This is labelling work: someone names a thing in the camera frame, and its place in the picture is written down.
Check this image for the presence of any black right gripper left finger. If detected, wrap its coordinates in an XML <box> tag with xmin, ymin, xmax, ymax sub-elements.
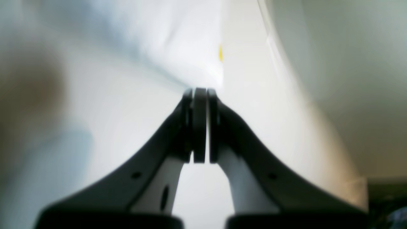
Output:
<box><xmin>35</xmin><ymin>87</ymin><xmax>207</xmax><ymax>229</ymax></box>

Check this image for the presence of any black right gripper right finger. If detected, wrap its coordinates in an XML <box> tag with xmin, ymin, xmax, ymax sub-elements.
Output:
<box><xmin>207</xmin><ymin>89</ymin><xmax>368</xmax><ymax>229</ymax></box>

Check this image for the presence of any white printed T-shirt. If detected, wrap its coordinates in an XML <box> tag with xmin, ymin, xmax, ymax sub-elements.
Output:
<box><xmin>1</xmin><ymin>0</ymin><xmax>368</xmax><ymax>229</ymax></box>

